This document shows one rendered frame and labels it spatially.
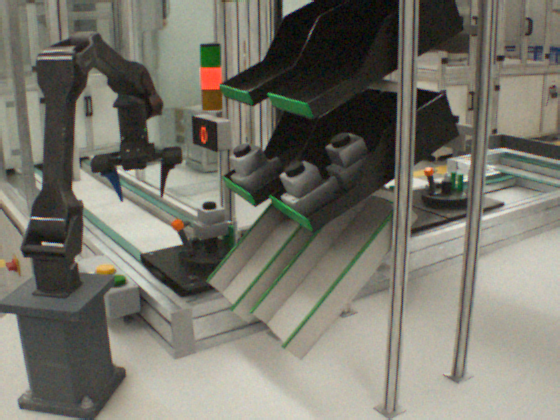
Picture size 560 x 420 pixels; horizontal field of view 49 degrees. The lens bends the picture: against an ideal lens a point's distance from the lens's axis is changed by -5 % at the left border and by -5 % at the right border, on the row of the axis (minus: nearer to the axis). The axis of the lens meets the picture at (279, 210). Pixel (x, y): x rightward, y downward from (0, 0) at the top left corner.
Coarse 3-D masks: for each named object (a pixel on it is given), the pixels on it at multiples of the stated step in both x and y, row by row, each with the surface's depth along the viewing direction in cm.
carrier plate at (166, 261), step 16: (144, 256) 141; (160, 256) 141; (176, 256) 141; (160, 272) 134; (176, 272) 132; (192, 272) 132; (208, 272) 132; (176, 288) 128; (192, 288) 125; (208, 288) 126
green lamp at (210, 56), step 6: (204, 48) 145; (210, 48) 145; (216, 48) 146; (204, 54) 146; (210, 54) 145; (216, 54) 146; (204, 60) 146; (210, 60) 146; (216, 60) 146; (204, 66) 147; (210, 66) 146; (216, 66) 147
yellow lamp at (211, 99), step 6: (204, 90) 149; (210, 90) 148; (216, 90) 148; (204, 96) 149; (210, 96) 148; (216, 96) 149; (204, 102) 149; (210, 102) 149; (216, 102) 149; (204, 108) 150; (210, 108) 149; (216, 108) 150; (222, 108) 151
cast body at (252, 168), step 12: (252, 144) 107; (240, 156) 105; (252, 156) 104; (264, 156) 105; (240, 168) 105; (252, 168) 105; (264, 168) 106; (276, 168) 109; (240, 180) 105; (252, 180) 105; (264, 180) 106; (252, 192) 106
